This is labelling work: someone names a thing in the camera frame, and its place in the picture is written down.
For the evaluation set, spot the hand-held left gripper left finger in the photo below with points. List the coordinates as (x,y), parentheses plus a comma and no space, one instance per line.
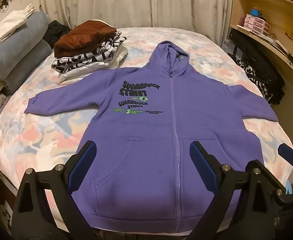
(82,165)

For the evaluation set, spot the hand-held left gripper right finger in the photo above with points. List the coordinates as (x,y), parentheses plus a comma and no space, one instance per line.
(202,165)

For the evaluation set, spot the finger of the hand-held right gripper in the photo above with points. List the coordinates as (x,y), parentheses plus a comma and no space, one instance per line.
(290,155)
(289,198)

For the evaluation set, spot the purple zip hoodie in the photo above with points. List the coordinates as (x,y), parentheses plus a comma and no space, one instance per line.
(136,167)

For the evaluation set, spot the light blue patterned cloth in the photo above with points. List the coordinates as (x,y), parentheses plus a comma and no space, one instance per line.
(288,188)

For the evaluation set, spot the floral pastel bed blanket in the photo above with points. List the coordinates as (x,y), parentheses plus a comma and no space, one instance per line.
(36,135)

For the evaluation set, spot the black cloth with white pattern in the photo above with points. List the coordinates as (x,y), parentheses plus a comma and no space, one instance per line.
(256,82)

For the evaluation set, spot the silver folded garment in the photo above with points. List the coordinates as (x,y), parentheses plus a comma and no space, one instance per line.
(69,78)

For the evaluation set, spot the white printed box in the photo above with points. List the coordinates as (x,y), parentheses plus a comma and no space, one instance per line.
(4,213)

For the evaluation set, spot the black and white patterned garment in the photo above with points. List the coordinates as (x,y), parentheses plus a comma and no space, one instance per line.
(86,57)

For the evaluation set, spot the white storage box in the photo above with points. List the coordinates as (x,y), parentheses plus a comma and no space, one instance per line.
(229,46)

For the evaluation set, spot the brown folded cloth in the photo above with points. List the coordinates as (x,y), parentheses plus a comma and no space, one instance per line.
(81,37)

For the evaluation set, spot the pink drawer organiser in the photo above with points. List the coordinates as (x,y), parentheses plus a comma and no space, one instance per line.
(257,25)

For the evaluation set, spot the blue-grey rolled blanket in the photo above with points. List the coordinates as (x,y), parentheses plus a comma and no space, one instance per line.
(19,45)

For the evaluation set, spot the black crumpled cloth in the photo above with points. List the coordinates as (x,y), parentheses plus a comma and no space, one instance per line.
(54,31)

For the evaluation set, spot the small blue box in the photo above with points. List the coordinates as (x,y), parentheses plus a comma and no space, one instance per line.
(257,12)

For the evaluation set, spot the wooden shelf desk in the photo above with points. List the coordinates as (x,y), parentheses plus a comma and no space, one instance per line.
(274,7)

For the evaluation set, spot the white folded garment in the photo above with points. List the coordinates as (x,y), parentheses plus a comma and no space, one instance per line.
(9,25)

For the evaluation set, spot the cream patterned curtain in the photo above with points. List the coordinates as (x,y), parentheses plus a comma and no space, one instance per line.
(124,2)

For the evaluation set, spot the cartoon wall sticker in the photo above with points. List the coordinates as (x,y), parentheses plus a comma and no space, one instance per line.
(4,6)

